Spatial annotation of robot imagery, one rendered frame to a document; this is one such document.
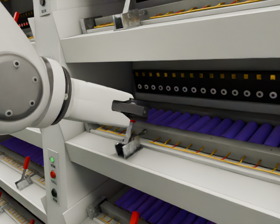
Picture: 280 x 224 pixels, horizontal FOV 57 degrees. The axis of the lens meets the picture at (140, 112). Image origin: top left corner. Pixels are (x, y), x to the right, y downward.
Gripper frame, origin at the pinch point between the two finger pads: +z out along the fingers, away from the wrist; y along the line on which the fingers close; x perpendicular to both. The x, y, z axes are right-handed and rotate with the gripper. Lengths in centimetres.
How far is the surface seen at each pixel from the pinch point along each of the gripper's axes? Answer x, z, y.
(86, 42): 9.9, -6.3, -7.8
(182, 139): -3.3, 3.8, 7.6
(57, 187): -19.0, 0.4, -19.3
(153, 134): -3.6, 3.9, 1.6
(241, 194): -7.8, -0.8, 19.4
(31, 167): -22, 8, -48
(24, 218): -43, 14, -57
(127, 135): -4.3, -0.9, 0.1
